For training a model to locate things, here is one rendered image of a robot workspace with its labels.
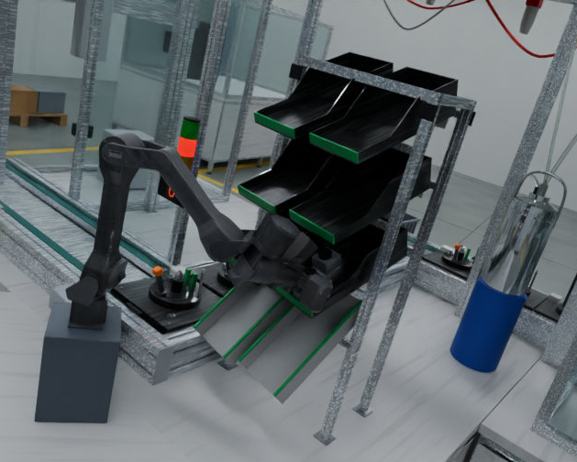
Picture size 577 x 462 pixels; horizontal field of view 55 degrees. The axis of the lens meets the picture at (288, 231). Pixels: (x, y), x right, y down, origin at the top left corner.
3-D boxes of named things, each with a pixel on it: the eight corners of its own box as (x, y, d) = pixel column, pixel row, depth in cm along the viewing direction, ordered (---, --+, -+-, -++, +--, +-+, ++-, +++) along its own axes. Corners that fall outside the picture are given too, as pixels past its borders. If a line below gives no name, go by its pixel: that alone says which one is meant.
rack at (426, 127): (326, 445, 124) (442, 93, 99) (216, 363, 144) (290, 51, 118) (372, 412, 141) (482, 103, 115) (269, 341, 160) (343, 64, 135)
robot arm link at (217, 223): (97, 150, 96) (140, 115, 93) (121, 144, 104) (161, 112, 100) (194, 284, 99) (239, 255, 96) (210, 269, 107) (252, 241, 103)
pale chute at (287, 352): (282, 404, 114) (274, 396, 111) (246, 368, 123) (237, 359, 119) (371, 308, 121) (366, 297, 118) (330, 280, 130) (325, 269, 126)
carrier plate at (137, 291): (166, 336, 134) (167, 328, 133) (109, 292, 147) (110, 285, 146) (235, 313, 152) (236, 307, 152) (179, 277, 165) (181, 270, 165)
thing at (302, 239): (284, 269, 101) (301, 236, 99) (264, 250, 106) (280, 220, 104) (306, 273, 105) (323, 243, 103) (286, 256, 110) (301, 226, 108)
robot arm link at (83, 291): (63, 299, 107) (67, 269, 105) (90, 282, 115) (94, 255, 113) (94, 310, 106) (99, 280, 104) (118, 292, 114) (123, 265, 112)
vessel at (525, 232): (517, 301, 164) (569, 181, 152) (473, 280, 172) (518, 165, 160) (530, 291, 175) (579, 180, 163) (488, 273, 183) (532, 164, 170)
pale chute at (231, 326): (232, 367, 122) (223, 357, 119) (201, 335, 131) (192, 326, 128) (318, 279, 129) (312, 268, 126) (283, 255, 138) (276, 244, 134)
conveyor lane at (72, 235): (160, 367, 137) (167, 333, 133) (3, 236, 182) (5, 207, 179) (239, 337, 159) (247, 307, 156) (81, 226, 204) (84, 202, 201)
